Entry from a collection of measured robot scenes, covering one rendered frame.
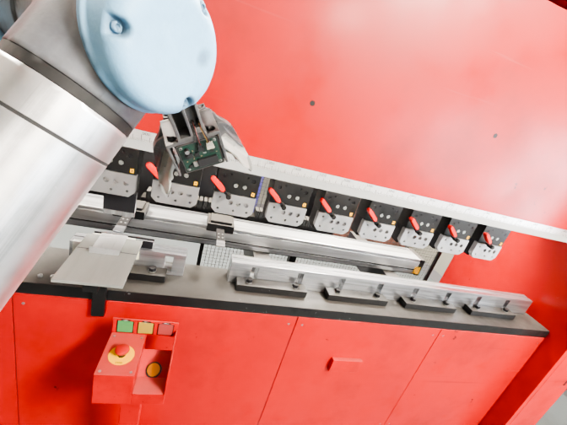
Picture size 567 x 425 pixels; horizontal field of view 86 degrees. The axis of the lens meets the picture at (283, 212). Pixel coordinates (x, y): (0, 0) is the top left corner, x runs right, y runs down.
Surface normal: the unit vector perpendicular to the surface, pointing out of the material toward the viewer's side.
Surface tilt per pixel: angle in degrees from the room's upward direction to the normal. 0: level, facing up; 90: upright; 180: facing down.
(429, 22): 90
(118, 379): 90
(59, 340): 90
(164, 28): 90
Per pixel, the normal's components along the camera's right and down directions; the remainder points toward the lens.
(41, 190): 0.77, 0.38
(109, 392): 0.18, 0.41
